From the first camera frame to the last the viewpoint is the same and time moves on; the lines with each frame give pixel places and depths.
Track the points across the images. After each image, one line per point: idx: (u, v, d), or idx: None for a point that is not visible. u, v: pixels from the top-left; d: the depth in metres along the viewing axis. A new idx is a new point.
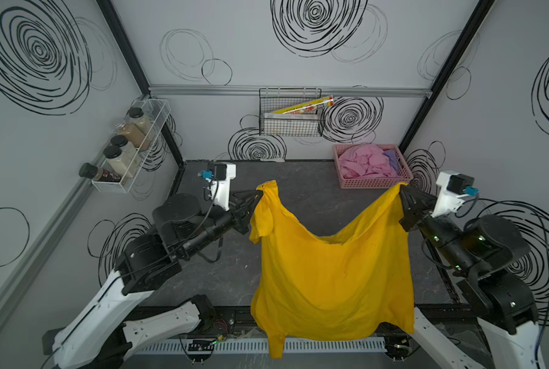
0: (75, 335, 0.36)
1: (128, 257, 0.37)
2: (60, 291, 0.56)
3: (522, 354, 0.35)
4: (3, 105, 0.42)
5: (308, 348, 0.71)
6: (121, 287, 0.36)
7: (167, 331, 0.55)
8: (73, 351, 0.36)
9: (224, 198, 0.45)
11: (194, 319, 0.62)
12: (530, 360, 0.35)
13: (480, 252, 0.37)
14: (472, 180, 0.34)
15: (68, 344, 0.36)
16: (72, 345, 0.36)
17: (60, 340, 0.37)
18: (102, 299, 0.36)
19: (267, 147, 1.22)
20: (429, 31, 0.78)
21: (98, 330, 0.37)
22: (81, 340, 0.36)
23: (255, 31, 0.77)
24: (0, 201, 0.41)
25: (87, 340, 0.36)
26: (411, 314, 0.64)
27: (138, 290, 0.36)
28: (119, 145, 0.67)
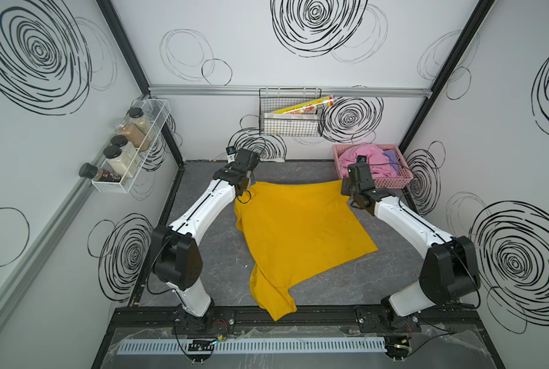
0: (198, 213, 0.51)
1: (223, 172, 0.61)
2: (61, 290, 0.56)
3: (393, 207, 0.57)
4: (3, 105, 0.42)
5: (309, 348, 0.71)
6: (225, 181, 0.59)
7: (194, 296, 0.58)
8: (198, 223, 0.49)
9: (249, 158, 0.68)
11: (206, 300, 0.65)
12: (399, 209, 0.57)
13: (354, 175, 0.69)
14: None
15: (194, 218, 0.50)
16: (197, 220, 0.50)
17: (181, 221, 0.49)
18: (211, 194, 0.55)
19: (267, 147, 1.22)
20: (429, 31, 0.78)
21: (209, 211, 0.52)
22: (204, 213, 0.51)
23: (255, 31, 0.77)
24: (0, 201, 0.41)
25: (205, 216, 0.51)
26: (357, 237, 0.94)
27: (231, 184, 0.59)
28: (119, 145, 0.67)
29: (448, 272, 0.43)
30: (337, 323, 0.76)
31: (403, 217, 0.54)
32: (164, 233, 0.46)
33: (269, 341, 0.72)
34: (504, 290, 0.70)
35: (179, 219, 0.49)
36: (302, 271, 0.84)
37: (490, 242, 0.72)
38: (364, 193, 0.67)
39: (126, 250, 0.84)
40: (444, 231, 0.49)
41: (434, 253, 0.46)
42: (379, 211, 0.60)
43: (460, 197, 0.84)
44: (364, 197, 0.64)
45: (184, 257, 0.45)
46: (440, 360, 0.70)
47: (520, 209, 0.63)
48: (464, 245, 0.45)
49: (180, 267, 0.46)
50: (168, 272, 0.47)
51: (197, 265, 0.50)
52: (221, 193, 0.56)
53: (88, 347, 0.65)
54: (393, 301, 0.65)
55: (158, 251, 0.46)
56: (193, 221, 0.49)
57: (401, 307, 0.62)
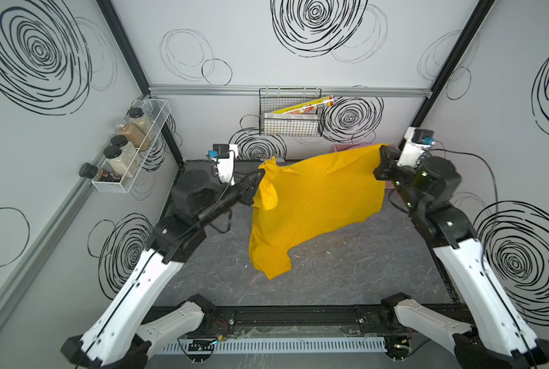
0: (116, 319, 0.37)
1: (160, 233, 0.42)
2: (61, 290, 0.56)
3: (471, 267, 0.40)
4: (3, 105, 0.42)
5: (310, 348, 0.71)
6: (161, 257, 0.40)
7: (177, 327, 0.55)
8: (114, 338, 0.36)
9: (228, 175, 0.49)
11: (197, 317, 0.62)
12: (480, 273, 0.39)
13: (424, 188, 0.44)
14: (427, 133, 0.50)
15: (108, 331, 0.37)
16: (113, 332, 0.37)
17: (94, 335, 0.37)
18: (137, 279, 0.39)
19: (267, 147, 1.22)
20: (430, 31, 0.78)
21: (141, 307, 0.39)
22: (125, 319, 0.37)
23: (255, 31, 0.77)
24: (0, 201, 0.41)
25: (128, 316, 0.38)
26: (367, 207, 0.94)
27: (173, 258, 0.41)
28: (119, 145, 0.67)
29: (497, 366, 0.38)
30: (337, 322, 0.77)
31: (476, 284, 0.39)
32: (76, 347, 0.36)
33: (269, 341, 0.72)
34: (504, 290, 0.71)
35: (92, 328, 0.37)
36: (304, 233, 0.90)
37: (490, 242, 0.72)
38: (430, 220, 0.46)
39: (126, 250, 0.84)
40: (526, 324, 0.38)
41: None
42: (449, 257, 0.42)
43: (460, 197, 0.84)
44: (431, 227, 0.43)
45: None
46: (440, 361, 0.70)
47: (520, 210, 0.63)
48: (548, 357, 0.36)
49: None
50: None
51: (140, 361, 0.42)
52: (149, 269, 0.39)
53: None
54: (396, 310, 0.64)
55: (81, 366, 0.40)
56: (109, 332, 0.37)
57: (404, 320, 0.62)
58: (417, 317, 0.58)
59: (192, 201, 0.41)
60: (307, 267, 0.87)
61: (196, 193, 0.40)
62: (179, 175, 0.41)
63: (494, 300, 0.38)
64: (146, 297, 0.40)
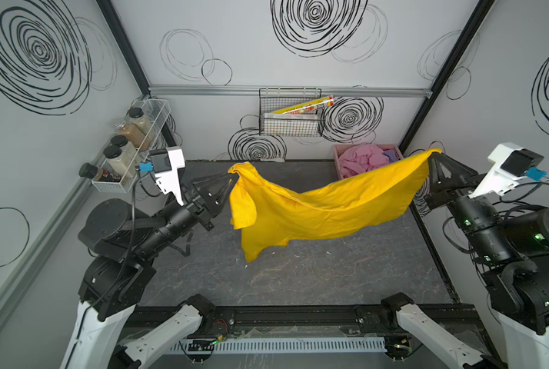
0: None
1: (91, 283, 0.33)
2: (60, 291, 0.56)
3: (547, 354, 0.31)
4: (3, 105, 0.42)
5: (309, 348, 0.71)
6: (96, 314, 0.32)
7: (171, 340, 0.55)
8: None
9: (175, 191, 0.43)
11: (195, 321, 0.62)
12: None
13: (527, 249, 0.30)
14: (539, 160, 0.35)
15: None
16: None
17: None
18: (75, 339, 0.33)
19: (267, 147, 1.22)
20: (430, 31, 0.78)
21: (98, 355, 0.35)
22: None
23: (255, 32, 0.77)
24: (0, 201, 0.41)
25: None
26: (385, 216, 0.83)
27: (116, 310, 0.33)
28: (119, 145, 0.67)
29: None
30: (337, 323, 0.76)
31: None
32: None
33: (269, 341, 0.72)
34: None
35: None
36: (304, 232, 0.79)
37: None
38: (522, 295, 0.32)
39: None
40: None
41: None
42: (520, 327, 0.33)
43: None
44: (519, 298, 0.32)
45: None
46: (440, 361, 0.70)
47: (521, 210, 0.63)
48: None
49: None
50: None
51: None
52: (88, 327, 0.33)
53: None
54: (398, 315, 0.64)
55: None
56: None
57: (404, 325, 0.62)
58: (421, 330, 0.58)
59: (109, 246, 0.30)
60: (307, 267, 0.87)
61: (106, 237, 0.28)
62: (88, 217, 0.29)
63: None
64: (98, 347, 0.34)
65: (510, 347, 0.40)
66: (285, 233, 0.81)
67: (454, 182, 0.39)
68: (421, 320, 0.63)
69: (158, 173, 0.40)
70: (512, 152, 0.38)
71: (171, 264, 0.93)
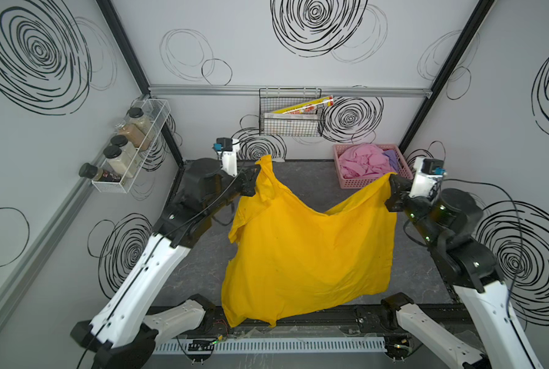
0: (127, 302, 0.38)
1: (166, 219, 0.43)
2: (59, 291, 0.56)
3: (495, 314, 0.38)
4: (2, 105, 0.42)
5: (309, 348, 0.71)
6: (169, 242, 0.41)
7: (178, 326, 0.55)
8: (125, 321, 0.37)
9: (231, 165, 0.54)
11: (198, 314, 0.62)
12: (504, 319, 0.38)
13: (445, 221, 0.42)
14: (441, 161, 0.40)
15: (118, 313, 0.37)
16: (122, 315, 0.37)
17: (104, 319, 0.37)
18: (144, 268, 0.40)
19: (267, 147, 1.22)
20: (430, 31, 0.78)
21: (154, 287, 0.40)
22: (138, 301, 0.38)
23: (255, 32, 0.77)
24: (0, 201, 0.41)
25: (130, 310, 0.37)
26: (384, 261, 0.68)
27: (183, 245, 0.42)
28: (119, 145, 0.67)
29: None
30: (337, 322, 0.77)
31: (497, 330, 0.38)
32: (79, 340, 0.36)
33: (269, 340, 0.72)
34: None
35: (104, 310, 0.38)
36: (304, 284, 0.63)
37: (490, 242, 0.72)
38: (456, 257, 0.41)
39: (126, 250, 0.84)
40: None
41: None
42: (466, 297, 0.41)
43: None
44: (457, 264, 0.41)
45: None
46: (439, 361, 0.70)
47: (520, 209, 0.63)
48: None
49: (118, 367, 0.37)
50: None
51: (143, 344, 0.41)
52: (158, 264, 0.40)
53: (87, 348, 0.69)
54: (399, 314, 0.64)
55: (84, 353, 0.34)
56: (114, 320, 0.37)
57: (405, 324, 0.62)
58: (420, 329, 0.58)
59: (203, 186, 0.44)
60: None
61: (209, 176, 0.43)
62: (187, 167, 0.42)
63: (512, 342, 0.37)
64: (157, 279, 0.40)
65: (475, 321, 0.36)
66: (276, 286, 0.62)
67: (404, 184, 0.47)
68: (420, 320, 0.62)
69: (224, 151, 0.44)
70: (423, 160, 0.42)
71: None
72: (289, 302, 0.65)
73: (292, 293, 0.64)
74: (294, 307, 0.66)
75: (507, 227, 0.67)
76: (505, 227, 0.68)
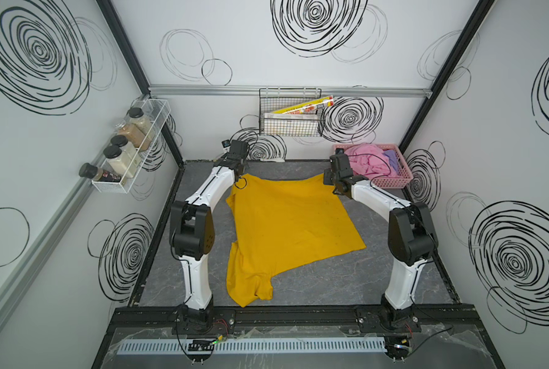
0: (209, 191, 0.59)
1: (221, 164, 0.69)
2: (60, 290, 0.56)
3: (363, 184, 0.68)
4: (2, 105, 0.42)
5: (309, 348, 0.71)
6: (227, 170, 0.67)
7: (201, 283, 0.63)
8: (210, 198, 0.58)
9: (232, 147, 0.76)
11: (206, 296, 0.67)
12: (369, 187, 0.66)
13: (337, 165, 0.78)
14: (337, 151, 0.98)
15: (204, 195, 0.57)
16: (207, 196, 0.58)
17: (194, 198, 0.56)
18: (216, 177, 0.64)
19: (267, 147, 1.22)
20: (429, 31, 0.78)
21: (218, 191, 0.62)
22: (215, 191, 0.61)
23: (255, 32, 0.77)
24: None
25: (214, 194, 0.60)
26: (344, 228, 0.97)
27: (227, 171, 0.67)
28: (119, 145, 0.67)
29: (407, 230, 0.51)
30: (337, 322, 0.77)
31: (370, 193, 0.64)
32: (181, 207, 0.53)
33: (269, 340, 0.72)
34: (504, 290, 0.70)
35: (194, 195, 0.57)
36: (289, 256, 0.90)
37: (490, 242, 0.72)
38: (342, 180, 0.76)
39: (126, 250, 0.84)
40: (405, 200, 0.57)
41: (395, 214, 0.53)
42: (355, 193, 0.69)
43: (460, 197, 0.84)
44: (343, 184, 0.73)
45: (203, 223, 0.52)
46: (440, 360, 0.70)
47: (520, 209, 0.63)
48: (420, 209, 0.53)
49: (199, 232, 0.53)
50: (188, 241, 0.54)
51: (211, 235, 0.58)
52: (223, 176, 0.65)
53: (87, 347, 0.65)
54: (388, 297, 0.66)
55: (177, 222, 0.53)
56: (204, 197, 0.57)
57: (397, 301, 0.63)
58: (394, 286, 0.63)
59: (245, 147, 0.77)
60: (307, 267, 0.87)
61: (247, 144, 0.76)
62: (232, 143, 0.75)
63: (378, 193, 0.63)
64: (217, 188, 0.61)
65: (370, 204, 0.64)
66: (269, 259, 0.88)
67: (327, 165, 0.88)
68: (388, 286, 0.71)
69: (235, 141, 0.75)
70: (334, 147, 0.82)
71: (171, 264, 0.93)
72: (283, 260, 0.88)
73: (287, 246, 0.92)
74: (291, 262, 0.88)
75: (507, 227, 0.67)
76: (505, 227, 0.68)
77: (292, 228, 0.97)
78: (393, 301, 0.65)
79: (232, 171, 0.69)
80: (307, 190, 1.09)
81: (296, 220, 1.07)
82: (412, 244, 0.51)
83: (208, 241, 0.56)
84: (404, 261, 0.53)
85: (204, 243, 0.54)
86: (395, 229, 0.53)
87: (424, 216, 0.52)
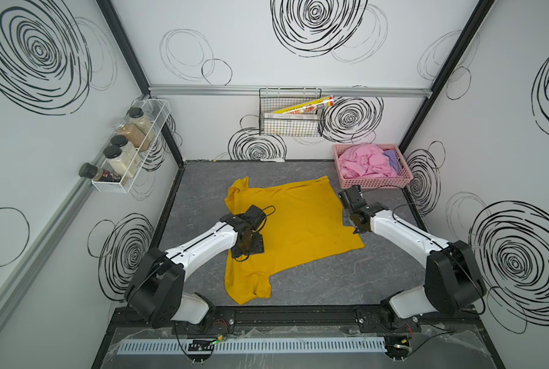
0: (195, 249, 0.50)
1: (221, 224, 0.60)
2: (60, 291, 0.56)
3: (386, 221, 0.59)
4: (3, 105, 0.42)
5: (308, 349, 0.71)
6: (229, 231, 0.58)
7: (187, 310, 0.56)
8: (191, 258, 0.47)
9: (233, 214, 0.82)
11: (203, 307, 0.63)
12: (393, 221, 0.58)
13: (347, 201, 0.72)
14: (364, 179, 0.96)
15: (187, 255, 0.47)
16: (191, 255, 0.48)
17: (177, 251, 0.48)
18: (212, 236, 0.55)
19: (267, 147, 1.22)
20: (430, 31, 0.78)
21: (207, 250, 0.52)
22: (202, 252, 0.50)
23: (255, 31, 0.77)
24: None
25: (200, 255, 0.50)
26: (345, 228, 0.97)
27: (227, 234, 0.57)
28: (119, 145, 0.67)
29: (450, 281, 0.43)
30: (337, 322, 0.77)
31: (394, 228, 0.56)
32: (154, 258, 0.44)
33: (269, 341, 0.72)
34: (504, 290, 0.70)
35: (176, 248, 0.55)
36: (288, 255, 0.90)
37: (490, 242, 0.72)
38: (358, 211, 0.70)
39: (126, 250, 0.84)
40: (440, 238, 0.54)
41: (434, 260, 0.46)
42: (374, 224, 0.60)
43: (460, 197, 0.84)
44: (360, 215, 0.65)
45: (164, 289, 0.42)
46: (440, 361, 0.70)
47: (520, 209, 0.63)
48: (461, 250, 0.45)
49: (156, 300, 0.42)
50: (144, 305, 0.43)
51: (174, 304, 0.45)
52: (221, 235, 0.56)
53: (87, 348, 0.69)
54: (392, 304, 0.65)
55: (142, 276, 0.44)
56: (187, 256, 0.47)
57: (403, 311, 0.62)
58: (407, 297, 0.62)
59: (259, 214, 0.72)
60: (307, 267, 0.87)
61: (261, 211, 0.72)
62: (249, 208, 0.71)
63: (405, 230, 0.54)
64: (204, 249, 0.51)
65: (396, 241, 0.56)
66: (268, 258, 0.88)
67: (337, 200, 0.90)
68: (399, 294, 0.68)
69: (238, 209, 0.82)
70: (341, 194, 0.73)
71: None
72: (281, 260, 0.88)
73: (287, 245, 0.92)
74: (290, 261, 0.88)
75: (506, 228, 0.67)
76: (505, 227, 0.68)
77: (291, 229, 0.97)
78: (397, 307, 0.63)
79: (236, 233, 0.60)
80: (307, 191, 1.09)
81: (296, 220, 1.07)
82: (457, 294, 0.43)
83: (167, 311, 0.44)
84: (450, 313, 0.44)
85: (158, 312, 0.41)
86: (437, 276, 0.44)
87: (469, 263, 0.44)
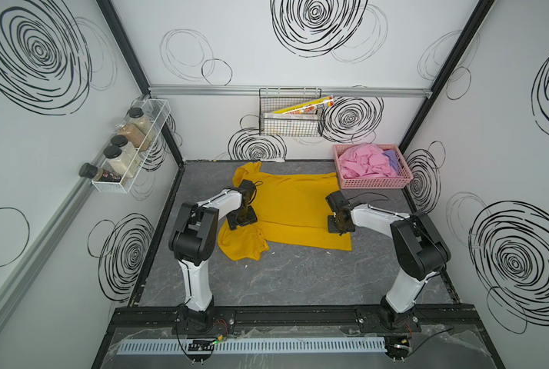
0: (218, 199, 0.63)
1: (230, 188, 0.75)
2: (60, 291, 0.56)
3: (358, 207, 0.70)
4: (2, 105, 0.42)
5: (308, 349, 0.71)
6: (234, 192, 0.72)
7: (202, 286, 0.62)
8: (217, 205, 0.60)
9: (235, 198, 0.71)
11: (208, 294, 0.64)
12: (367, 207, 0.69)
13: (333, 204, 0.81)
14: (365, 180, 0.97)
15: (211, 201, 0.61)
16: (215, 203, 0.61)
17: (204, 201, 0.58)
18: (225, 194, 0.69)
19: (267, 147, 1.22)
20: (430, 31, 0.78)
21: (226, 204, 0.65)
22: (224, 203, 0.63)
23: (255, 31, 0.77)
24: None
25: (222, 205, 0.62)
26: None
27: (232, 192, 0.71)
28: (119, 145, 0.67)
29: (410, 241, 0.49)
30: (337, 323, 0.76)
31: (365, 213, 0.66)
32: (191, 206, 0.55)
33: (269, 341, 0.72)
34: (504, 290, 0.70)
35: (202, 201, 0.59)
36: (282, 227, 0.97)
37: (490, 242, 0.72)
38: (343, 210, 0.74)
39: (126, 250, 0.84)
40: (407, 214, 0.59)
41: (394, 224, 0.54)
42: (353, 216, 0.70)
43: (460, 197, 0.84)
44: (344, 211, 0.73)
45: (208, 225, 0.53)
46: (440, 361, 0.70)
47: (520, 209, 0.63)
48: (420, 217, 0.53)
49: (201, 237, 0.53)
50: (188, 246, 0.53)
51: (214, 241, 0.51)
52: (233, 195, 0.70)
53: (87, 348, 0.69)
54: (389, 300, 0.66)
55: (183, 221, 0.54)
56: (212, 204, 0.59)
57: (400, 306, 0.62)
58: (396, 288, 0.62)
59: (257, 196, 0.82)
60: (307, 267, 0.87)
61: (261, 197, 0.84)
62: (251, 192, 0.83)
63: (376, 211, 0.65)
64: (224, 202, 0.64)
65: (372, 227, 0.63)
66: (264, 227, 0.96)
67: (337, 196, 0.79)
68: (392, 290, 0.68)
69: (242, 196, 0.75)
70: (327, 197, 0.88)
71: (170, 264, 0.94)
72: (276, 230, 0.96)
73: (284, 219, 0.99)
74: (281, 232, 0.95)
75: (506, 227, 0.67)
76: (505, 227, 0.68)
77: (287, 204, 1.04)
78: (394, 304, 0.64)
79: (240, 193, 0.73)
80: (311, 184, 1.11)
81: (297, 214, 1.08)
82: (420, 255, 0.49)
83: (210, 248, 0.56)
84: (421, 278, 0.48)
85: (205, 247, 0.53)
86: (400, 243, 0.51)
87: (427, 227, 0.51)
